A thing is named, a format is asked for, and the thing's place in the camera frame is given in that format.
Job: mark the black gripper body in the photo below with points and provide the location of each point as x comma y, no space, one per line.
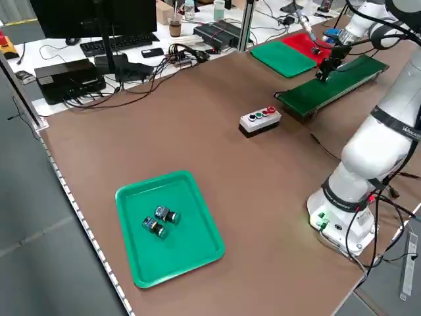
340,54

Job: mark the grey control box with buttons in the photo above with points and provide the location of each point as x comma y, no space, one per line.
258,125

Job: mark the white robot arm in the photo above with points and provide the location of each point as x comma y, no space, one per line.
371,148
360,23

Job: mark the green conveyor belt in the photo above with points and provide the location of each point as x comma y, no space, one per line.
329,89

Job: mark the cardboard box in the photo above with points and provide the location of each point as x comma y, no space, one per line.
164,13

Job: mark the green push-button part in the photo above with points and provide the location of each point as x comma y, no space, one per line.
164,213
153,225

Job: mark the black dock box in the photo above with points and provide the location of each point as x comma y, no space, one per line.
65,79

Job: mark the red plastic tray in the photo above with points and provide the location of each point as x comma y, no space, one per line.
299,41

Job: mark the green plastic tray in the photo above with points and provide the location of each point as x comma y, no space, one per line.
283,59
184,256

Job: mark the black power supply unit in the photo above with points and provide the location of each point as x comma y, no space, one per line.
218,33

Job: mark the clear plastic bottle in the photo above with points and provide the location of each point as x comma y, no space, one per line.
189,11

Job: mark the plastic coffee cup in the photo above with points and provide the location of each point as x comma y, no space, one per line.
175,28

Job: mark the black smartphone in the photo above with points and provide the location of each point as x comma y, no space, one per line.
152,52

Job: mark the black keyboard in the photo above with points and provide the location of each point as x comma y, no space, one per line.
118,42

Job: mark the white power strip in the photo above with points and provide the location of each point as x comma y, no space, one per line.
408,263

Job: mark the black computer monitor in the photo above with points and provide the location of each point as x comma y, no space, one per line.
92,16

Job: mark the aluminium frame post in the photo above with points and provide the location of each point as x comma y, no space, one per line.
246,23

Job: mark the aluminium frame rail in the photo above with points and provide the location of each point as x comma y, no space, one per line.
19,92

